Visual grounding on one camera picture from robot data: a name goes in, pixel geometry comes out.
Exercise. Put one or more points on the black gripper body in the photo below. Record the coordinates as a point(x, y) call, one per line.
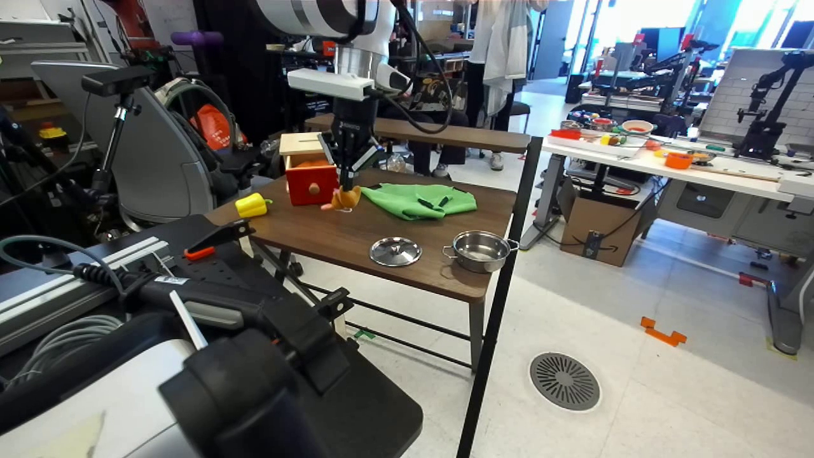
point(352, 129)

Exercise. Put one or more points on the orange toy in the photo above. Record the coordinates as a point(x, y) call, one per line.
point(345, 201)

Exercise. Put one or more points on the black robot arm on board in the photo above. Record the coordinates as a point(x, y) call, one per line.
point(763, 96)

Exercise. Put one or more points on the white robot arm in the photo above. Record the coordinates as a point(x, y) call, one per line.
point(331, 21)

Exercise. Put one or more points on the red wooden drawer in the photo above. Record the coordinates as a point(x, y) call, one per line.
point(310, 180)

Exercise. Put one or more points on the light wooden drawer box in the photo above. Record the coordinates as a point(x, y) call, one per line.
point(300, 145)

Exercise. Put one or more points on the yellow toy bell pepper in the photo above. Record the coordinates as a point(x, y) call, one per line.
point(249, 204)

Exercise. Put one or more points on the brown wooden table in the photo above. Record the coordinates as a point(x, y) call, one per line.
point(346, 231)

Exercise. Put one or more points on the green cloth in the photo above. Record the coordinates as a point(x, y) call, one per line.
point(421, 201)

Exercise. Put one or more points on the brown wooden bench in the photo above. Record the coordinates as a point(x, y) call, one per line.
point(434, 133)

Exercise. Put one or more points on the round silver plate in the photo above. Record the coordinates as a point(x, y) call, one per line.
point(394, 250)

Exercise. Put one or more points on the black pegboard table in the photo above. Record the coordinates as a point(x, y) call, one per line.
point(238, 270)

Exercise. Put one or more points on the steel bowl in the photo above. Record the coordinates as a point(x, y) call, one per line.
point(478, 250)

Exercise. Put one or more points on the orange black clamp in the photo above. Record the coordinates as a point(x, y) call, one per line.
point(198, 251)

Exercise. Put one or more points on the person in white coat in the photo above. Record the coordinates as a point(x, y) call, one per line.
point(500, 39)

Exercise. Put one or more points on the grey machine with orange disc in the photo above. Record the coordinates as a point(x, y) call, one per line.
point(165, 161)

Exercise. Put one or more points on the thin black pole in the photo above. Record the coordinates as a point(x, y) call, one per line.
point(500, 296)

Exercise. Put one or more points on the cardboard box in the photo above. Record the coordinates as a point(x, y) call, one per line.
point(601, 223)

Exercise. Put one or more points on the round floor drain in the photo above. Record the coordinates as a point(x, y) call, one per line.
point(566, 382)

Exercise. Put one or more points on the white workbench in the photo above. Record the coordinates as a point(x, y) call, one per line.
point(678, 166)

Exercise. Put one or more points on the orange floor tape marker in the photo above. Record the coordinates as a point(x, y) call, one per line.
point(661, 332)

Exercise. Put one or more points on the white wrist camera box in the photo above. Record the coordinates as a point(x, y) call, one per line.
point(328, 82)

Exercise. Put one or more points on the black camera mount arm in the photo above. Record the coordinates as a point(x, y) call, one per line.
point(280, 382)

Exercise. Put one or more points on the aluminium rail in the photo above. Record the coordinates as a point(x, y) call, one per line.
point(67, 276)

